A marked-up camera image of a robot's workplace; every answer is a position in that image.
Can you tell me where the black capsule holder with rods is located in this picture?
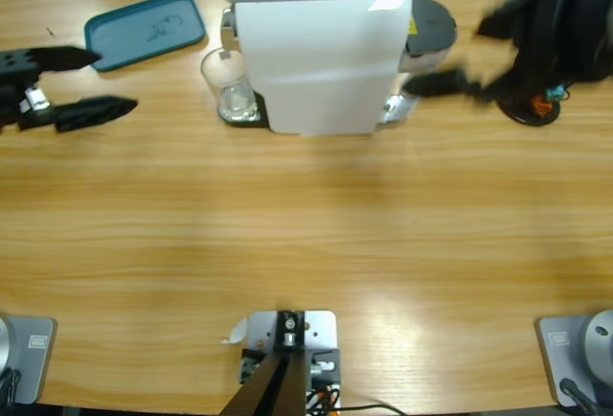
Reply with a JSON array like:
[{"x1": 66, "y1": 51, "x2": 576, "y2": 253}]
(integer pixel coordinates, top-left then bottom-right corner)
[{"x1": 497, "y1": 81, "x2": 576, "y2": 127}]

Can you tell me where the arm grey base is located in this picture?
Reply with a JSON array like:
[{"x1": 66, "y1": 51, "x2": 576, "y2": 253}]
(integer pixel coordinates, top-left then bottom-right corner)
[
  {"x1": 534, "y1": 309, "x2": 613, "y2": 407},
  {"x1": 0, "y1": 315, "x2": 58, "y2": 405}
]

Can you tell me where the orange cable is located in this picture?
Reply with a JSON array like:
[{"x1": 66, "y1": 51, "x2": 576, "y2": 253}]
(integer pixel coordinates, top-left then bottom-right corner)
[{"x1": 306, "y1": 384, "x2": 336, "y2": 410}]

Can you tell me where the teal plastic tray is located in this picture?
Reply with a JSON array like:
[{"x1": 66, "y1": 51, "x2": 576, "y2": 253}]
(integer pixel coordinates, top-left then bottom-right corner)
[{"x1": 83, "y1": 0, "x2": 208, "y2": 73}]

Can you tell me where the thin black cable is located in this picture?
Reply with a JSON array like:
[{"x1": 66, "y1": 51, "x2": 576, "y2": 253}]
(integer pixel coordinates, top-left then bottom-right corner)
[{"x1": 334, "y1": 403, "x2": 408, "y2": 416}]

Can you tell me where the white coffee machine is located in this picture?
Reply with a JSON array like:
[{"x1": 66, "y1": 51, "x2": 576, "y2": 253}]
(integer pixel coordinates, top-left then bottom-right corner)
[{"x1": 217, "y1": 0, "x2": 425, "y2": 138}]

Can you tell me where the clear water tank black lid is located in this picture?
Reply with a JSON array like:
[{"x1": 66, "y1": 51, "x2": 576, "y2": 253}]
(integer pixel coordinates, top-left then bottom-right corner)
[{"x1": 390, "y1": 0, "x2": 459, "y2": 101}]

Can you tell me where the base black cable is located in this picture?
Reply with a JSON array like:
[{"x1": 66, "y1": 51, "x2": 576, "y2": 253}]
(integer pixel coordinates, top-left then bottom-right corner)
[
  {"x1": 558, "y1": 377, "x2": 602, "y2": 416},
  {"x1": 0, "y1": 367, "x2": 23, "y2": 407}
]

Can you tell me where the white block with dark post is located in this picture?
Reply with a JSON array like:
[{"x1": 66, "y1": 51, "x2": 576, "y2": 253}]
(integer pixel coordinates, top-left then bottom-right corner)
[{"x1": 219, "y1": 309, "x2": 344, "y2": 416}]

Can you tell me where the white paper tag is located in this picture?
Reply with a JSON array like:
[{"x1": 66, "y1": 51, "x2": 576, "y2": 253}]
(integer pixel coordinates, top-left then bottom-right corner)
[{"x1": 219, "y1": 317, "x2": 249, "y2": 346}]

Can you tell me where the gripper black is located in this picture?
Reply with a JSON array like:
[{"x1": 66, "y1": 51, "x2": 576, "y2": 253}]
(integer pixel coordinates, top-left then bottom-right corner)
[
  {"x1": 404, "y1": 0, "x2": 576, "y2": 105},
  {"x1": 0, "y1": 45, "x2": 140, "y2": 133}
]

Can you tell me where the clear drinking glass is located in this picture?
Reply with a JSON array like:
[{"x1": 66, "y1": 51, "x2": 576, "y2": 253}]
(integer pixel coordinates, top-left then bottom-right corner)
[{"x1": 199, "y1": 46, "x2": 258, "y2": 123}]

